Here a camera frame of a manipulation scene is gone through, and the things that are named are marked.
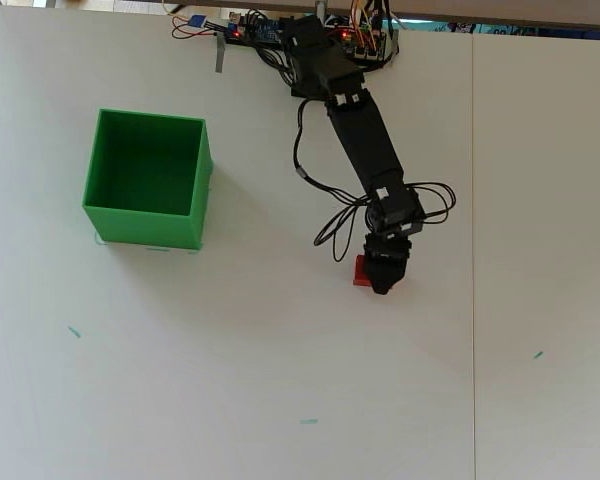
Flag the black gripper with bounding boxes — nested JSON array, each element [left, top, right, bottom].
[[362, 227, 415, 296]]

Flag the red rectangular block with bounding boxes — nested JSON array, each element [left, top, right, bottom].
[[352, 254, 375, 288]]

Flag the green square plastic bin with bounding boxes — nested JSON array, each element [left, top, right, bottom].
[[81, 108, 215, 251]]

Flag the circuit board with jumper headers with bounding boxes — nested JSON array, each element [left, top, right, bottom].
[[336, 23, 399, 64]]

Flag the blue controller circuit board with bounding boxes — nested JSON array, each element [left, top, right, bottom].
[[223, 10, 287, 47]]

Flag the grey tape strip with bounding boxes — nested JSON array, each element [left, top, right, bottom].
[[213, 33, 228, 75]]

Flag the brown wooden ledge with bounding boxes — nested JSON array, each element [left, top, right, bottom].
[[177, 0, 600, 28]]

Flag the coloured jumper wires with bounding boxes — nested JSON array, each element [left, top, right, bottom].
[[348, 0, 384, 54]]

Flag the blue plug with dark cable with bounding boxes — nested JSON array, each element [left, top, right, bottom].
[[188, 15, 231, 35]]

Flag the thin red wire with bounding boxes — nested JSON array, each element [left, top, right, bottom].
[[170, 15, 219, 40]]

